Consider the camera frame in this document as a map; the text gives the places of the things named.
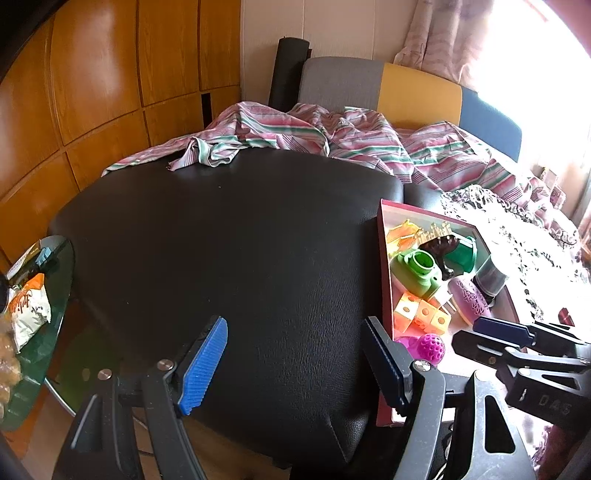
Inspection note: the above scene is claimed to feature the magenta plastic toy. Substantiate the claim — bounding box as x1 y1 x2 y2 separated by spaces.
397 333 446 366

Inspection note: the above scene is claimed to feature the grey black cylinder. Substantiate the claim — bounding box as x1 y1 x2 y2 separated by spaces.
472 254 507 305

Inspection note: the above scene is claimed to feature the pink striped bedsheet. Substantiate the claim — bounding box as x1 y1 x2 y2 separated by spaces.
103 101 566 219

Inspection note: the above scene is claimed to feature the white floral embroidered cloth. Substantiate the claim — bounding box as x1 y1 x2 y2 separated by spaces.
442 185 590 335

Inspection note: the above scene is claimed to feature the purple oval case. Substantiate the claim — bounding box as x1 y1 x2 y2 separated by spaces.
448 277 491 325

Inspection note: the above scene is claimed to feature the round glass side table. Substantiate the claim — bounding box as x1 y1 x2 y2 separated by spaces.
1 235 74 431

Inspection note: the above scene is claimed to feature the black rolled mat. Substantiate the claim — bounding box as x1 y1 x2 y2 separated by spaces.
269 37 311 112

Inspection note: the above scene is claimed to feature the person's right hand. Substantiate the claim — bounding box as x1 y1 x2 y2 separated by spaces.
532 425 591 480

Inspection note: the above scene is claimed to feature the orange plastic block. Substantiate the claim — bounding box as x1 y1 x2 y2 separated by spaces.
386 220 420 258

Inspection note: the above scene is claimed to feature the brown massager with yellow pegs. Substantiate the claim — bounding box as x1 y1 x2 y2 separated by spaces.
416 221 458 280

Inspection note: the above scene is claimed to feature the snack bag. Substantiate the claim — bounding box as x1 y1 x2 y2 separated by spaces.
8 273 51 353

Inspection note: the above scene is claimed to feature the green plastic spool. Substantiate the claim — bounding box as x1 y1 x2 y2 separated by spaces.
444 235 478 273

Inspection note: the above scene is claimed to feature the pink white shallow tray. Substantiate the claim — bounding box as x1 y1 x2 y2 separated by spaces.
375 198 523 428

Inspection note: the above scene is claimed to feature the grey yellow blue backrest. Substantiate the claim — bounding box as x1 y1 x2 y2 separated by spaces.
298 57 522 161

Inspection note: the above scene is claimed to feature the beige curtain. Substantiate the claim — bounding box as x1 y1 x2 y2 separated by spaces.
394 0 493 89

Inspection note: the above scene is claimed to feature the orange toy piece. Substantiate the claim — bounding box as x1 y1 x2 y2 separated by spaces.
393 291 451 336

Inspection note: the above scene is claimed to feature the red translucent block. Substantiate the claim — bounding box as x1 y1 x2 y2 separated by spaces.
558 307 575 327

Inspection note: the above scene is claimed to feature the green toy camera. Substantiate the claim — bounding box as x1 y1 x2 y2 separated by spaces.
390 248 443 300

